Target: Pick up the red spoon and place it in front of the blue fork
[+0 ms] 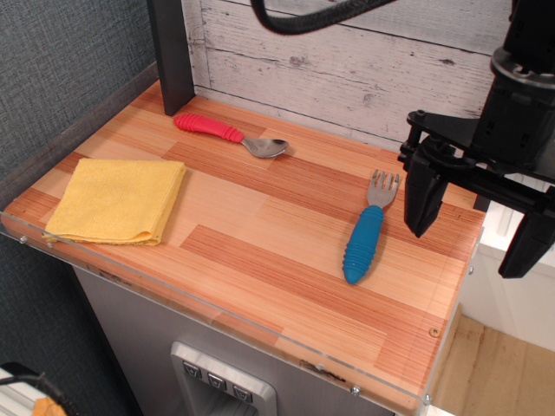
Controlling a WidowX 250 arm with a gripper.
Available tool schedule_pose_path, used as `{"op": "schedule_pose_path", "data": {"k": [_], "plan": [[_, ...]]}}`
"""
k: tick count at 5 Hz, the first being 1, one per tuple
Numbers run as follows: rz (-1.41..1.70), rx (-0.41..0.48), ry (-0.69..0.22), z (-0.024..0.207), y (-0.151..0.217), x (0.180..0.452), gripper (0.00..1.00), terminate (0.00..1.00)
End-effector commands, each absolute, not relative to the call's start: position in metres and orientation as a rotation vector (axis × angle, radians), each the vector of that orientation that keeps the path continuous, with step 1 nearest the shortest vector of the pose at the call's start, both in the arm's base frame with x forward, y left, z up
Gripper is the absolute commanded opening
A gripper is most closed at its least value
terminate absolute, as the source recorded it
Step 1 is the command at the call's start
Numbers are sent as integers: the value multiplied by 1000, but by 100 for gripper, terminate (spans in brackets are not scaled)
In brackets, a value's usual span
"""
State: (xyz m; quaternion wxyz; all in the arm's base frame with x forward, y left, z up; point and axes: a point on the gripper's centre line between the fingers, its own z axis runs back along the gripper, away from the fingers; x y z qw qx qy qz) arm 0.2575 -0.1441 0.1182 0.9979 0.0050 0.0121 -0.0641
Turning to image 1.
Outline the dark right shelf post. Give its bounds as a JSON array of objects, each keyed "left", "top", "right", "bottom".
[{"left": 473, "top": 194, "right": 492, "bottom": 212}]

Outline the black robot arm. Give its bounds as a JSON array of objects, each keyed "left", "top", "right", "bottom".
[{"left": 399, "top": 1, "right": 554, "bottom": 278}]

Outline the blue handled metal fork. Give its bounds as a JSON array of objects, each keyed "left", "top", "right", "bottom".
[{"left": 342, "top": 170, "right": 400, "bottom": 284}]

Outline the red handled metal spoon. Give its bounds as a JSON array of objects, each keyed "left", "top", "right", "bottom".
[{"left": 173, "top": 114, "right": 289, "bottom": 159}]

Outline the silver control panel with buttons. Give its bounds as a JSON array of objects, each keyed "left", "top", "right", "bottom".
[{"left": 171, "top": 341, "right": 278, "bottom": 416}]

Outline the black braided cable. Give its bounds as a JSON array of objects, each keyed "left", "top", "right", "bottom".
[{"left": 250, "top": 0, "right": 398, "bottom": 36}]

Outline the white toy sink unit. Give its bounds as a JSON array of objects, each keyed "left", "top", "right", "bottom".
[{"left": 459, "top": 200, "right": 554, "bottom": 351}]

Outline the clear acrylic table edge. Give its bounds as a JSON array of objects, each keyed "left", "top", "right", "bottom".
[{"left": 1, "top": 212, "right": 436, "bottom": 415}]

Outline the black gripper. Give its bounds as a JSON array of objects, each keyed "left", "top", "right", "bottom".
[{"left": 399, "top": 75, "right": 554, "bottom": 278}]

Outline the dark left shelf post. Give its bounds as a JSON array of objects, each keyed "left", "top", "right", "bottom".
[{"left": 147, "top": 0, "right": 195, "bottom": 116}]

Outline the dark shelf post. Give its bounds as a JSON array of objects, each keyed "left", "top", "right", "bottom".
[
  {"left": 147, "top": 0, "right": 195, "bottom": 116},
  {"left": 473, "top": 194, "right": 492, "bottom": 212}
]

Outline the yellow folded cloth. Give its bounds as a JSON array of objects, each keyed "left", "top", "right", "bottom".
[{"left": 42, "top": 159, "right": 186, "bottom": 246}]

